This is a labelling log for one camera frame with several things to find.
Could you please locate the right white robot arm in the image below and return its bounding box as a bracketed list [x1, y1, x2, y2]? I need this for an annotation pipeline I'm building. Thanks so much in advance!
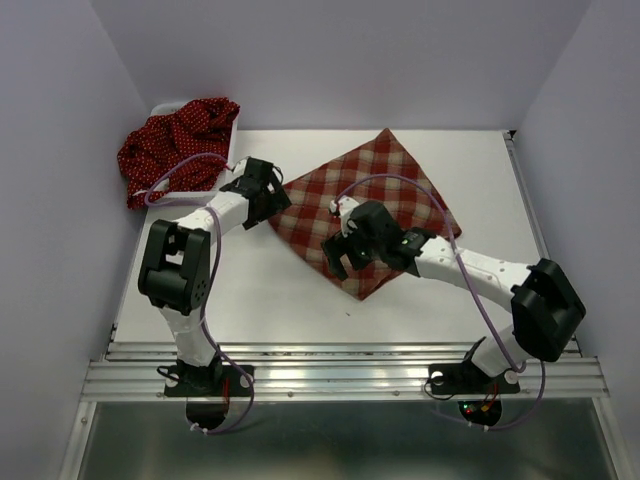
[322, 197, 586, 397]

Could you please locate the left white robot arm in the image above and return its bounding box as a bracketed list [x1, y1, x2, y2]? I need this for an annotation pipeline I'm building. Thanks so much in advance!
[138, 157, 291, 398]

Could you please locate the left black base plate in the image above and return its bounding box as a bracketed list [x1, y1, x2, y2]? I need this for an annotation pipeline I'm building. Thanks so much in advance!
[156, 362, 250, 398]

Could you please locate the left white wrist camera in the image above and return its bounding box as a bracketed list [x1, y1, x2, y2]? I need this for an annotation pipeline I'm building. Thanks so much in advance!
[226, 156, 249, 182]

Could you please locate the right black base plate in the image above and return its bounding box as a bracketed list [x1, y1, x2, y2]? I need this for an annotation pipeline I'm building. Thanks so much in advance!
[427, 363, 520, 396]

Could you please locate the white plastic basket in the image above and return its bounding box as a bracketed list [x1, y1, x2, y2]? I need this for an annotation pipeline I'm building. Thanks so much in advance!
[149, 101, 239, 205]

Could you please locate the red plaid skirt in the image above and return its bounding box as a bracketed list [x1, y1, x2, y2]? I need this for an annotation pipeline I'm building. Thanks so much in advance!
[269, 129, 462, 301]

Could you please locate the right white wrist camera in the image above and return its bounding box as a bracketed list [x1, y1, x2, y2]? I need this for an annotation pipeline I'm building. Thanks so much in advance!
[329, 196, 360, 237]

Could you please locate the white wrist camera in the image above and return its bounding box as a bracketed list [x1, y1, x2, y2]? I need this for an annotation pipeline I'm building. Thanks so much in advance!
[226, 156, 249, 182]
[329, 196, 360, 237]

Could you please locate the red polka dot skirt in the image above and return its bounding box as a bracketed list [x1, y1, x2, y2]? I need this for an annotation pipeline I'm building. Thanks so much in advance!
[117, 97, 240, 210]

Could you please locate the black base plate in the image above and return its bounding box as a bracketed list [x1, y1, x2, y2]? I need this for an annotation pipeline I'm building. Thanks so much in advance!
[427, 363, 520, 396]
[156, 362, 250, 398]

